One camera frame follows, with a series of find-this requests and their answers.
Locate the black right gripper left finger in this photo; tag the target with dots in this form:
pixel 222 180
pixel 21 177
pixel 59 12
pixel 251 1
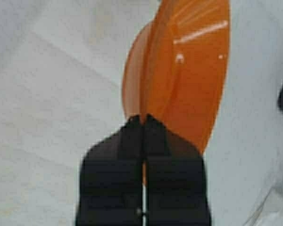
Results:
pixel 110 180

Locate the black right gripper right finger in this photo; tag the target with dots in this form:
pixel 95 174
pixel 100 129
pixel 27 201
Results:
pixel 177 182

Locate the orange plastic bowl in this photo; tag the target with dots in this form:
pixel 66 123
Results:
pixel 176 67

